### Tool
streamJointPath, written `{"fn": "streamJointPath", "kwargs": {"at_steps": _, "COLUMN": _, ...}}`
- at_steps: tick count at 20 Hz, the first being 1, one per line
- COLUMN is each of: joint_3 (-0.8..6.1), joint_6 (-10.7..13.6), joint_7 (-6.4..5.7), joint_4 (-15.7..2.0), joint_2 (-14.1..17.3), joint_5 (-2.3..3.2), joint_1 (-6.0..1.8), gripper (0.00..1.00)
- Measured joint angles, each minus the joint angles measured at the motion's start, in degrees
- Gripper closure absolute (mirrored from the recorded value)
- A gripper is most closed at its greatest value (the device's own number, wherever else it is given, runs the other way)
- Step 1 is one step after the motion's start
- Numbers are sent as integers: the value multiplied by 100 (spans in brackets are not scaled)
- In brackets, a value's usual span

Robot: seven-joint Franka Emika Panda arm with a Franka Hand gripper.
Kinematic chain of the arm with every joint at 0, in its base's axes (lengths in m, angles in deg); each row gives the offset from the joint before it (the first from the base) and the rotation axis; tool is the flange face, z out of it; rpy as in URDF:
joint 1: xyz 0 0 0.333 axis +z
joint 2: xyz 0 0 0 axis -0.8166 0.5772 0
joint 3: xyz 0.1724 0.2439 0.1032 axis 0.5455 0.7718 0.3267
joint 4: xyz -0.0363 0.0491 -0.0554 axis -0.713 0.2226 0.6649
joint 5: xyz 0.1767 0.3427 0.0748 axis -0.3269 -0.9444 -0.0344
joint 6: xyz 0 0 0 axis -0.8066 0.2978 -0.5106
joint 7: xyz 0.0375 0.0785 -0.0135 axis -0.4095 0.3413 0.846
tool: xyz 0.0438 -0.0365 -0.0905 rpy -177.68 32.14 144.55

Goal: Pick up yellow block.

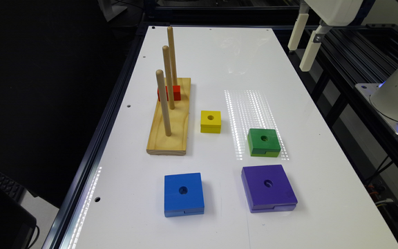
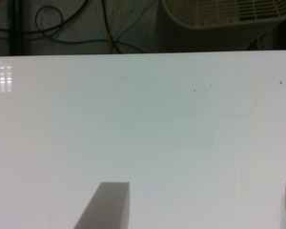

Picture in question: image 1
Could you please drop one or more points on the rear wooden peg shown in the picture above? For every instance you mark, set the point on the rear wooden peg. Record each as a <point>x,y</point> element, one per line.
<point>172,54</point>

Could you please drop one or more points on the green wooden block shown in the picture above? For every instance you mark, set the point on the green wooden block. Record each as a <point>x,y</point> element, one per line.
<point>263,142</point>

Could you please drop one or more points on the blue wooden block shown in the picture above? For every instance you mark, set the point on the blue wooden block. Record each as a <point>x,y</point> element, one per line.
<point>183,195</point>

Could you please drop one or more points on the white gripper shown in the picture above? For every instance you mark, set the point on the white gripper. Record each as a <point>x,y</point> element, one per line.
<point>332,13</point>

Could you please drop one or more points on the black monitor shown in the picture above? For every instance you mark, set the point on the black monitor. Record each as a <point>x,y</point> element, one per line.
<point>17,225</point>

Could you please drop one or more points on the middle wooden peg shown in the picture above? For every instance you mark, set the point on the middle wooden peg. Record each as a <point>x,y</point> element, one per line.
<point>167,66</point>

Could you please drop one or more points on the black aluminium frame rail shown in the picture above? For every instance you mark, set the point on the black aluminium frame rail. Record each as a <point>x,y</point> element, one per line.
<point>70,218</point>

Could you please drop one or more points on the front wooden peg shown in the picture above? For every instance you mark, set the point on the front wooden peg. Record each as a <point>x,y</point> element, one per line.
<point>163,101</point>

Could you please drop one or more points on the yellow wooden block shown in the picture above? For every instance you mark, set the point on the yellow wooden block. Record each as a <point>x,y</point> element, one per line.
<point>210,122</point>

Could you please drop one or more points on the wooden peg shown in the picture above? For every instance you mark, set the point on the wooden peg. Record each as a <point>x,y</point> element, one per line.
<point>163,101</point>
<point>172,54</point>
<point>167,66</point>

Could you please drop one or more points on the purple wooden block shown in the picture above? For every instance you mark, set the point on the purple wooden block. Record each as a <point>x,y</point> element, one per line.
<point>268,189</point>

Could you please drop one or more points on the red wooden block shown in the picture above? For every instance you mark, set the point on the red wooden block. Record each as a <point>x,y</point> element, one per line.
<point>176,93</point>

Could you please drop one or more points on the wooden peg base board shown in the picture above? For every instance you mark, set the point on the wooden peg base board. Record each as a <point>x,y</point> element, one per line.
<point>176,143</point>

